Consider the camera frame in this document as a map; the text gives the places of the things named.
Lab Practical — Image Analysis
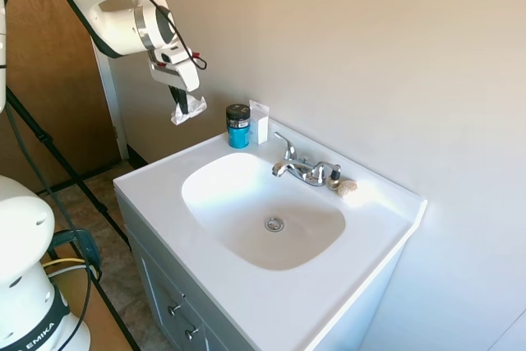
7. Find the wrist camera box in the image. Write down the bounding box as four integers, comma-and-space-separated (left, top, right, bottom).
151, 45, 191, 66

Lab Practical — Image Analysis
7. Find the white tissue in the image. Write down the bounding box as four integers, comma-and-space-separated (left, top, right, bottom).
169, 95, 208, 127

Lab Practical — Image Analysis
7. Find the white cardboard package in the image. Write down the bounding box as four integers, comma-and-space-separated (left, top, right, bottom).
247, 99, 271, 146

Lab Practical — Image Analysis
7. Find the black C-clamp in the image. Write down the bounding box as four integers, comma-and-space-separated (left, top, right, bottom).
48, 227, 104, 283

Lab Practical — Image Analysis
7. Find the yellow cable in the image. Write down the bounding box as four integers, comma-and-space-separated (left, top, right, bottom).
42, 257, 90, 270

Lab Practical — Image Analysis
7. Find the white sink vanity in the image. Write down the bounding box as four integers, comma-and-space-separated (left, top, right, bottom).
112, 118, 429, 351

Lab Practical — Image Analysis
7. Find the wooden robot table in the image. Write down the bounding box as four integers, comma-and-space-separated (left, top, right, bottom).
44, 238, 141, 351

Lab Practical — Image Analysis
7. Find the brown wooden door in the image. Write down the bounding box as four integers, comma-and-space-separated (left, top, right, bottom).
0, 0, 124, 195

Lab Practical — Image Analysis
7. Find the chrome two-handle faucet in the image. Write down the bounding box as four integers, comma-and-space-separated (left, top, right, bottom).
270, 131, 343, 188

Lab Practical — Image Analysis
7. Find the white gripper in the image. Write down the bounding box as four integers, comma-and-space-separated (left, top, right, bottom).
147, 58, 201, 116

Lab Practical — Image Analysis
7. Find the chrome sink drain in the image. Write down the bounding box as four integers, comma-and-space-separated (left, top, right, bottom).
264, 215, 286, 233

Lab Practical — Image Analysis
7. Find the white door frame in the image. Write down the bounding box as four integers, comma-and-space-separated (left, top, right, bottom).
90, 37, 131, 162

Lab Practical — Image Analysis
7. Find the blue jar with black lid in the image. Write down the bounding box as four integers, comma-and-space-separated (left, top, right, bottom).
224, 104, 253, 150

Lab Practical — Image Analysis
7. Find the small bottle with black cap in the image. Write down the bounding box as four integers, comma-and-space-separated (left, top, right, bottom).
326, 164, 344, 189

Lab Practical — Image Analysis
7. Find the grey vanity cabinet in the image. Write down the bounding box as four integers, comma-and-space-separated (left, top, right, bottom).
114, 192, 406, 351

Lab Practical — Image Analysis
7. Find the beige seashell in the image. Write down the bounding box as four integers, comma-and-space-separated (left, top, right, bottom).
335, 178, 360, 197

